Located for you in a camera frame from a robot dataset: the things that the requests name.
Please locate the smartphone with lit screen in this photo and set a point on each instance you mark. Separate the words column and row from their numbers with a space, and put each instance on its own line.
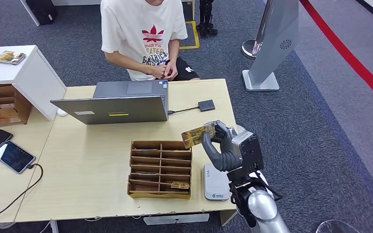
column 14, row 157

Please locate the grey metal desk bracket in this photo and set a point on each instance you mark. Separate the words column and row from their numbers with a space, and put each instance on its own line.
column 173, row 219

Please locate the person's right hand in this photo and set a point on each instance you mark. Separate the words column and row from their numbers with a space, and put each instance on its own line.
column 159, row 71

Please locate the grey standing kiosk panel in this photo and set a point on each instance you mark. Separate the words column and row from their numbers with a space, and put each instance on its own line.
column 279, row 32

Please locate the chrome stanchion post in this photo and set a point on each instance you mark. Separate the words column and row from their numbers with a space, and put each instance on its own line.
column 247, row 48

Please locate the white cabinet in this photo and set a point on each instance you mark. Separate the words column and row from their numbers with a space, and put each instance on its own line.
column 28, row 74

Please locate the person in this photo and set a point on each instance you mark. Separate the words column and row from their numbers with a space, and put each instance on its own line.
column 131, row 32

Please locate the small black hub box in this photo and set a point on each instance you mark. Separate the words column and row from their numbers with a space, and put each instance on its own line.
column 206, row 105

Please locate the gold card in organizer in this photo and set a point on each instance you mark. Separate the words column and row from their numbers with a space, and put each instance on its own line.
column 180, row 185

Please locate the grey laptop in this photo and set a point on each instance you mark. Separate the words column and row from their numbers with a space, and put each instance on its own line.
column 122, row 109

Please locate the wooden compartment organizer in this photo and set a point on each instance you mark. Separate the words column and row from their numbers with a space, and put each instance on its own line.
column 3, row 106

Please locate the person's left hand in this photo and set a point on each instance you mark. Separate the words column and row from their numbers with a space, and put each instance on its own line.
column 172, row 70

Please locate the white mouse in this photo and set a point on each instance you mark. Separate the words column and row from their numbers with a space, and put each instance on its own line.
column 62, row 112

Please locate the stack of gold cards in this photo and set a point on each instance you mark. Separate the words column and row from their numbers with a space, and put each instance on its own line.
column 10, row 57

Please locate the white furniture leg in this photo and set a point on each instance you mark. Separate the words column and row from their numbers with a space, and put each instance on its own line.
column 30, row 14

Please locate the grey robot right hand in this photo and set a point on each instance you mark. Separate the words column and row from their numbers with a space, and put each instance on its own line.
column 210, row 151

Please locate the white card reader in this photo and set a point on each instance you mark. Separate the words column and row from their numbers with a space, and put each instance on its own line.
column 215, row 183

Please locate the person's left forearm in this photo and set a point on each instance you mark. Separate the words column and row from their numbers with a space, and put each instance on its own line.
column 173, row 51

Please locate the person's right forearm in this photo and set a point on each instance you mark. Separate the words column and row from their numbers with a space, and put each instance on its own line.
column 128, row 64

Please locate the clear round dome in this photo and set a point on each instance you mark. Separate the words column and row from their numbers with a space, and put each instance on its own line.
column 334, row 227

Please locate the gold ID card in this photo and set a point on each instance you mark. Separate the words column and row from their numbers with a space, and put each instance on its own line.
column 193, row 135

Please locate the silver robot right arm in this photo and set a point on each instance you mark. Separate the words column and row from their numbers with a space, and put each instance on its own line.
column 263, row 205

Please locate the wooden card organizer tray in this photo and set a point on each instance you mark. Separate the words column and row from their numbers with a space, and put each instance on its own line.
column 159, row 167

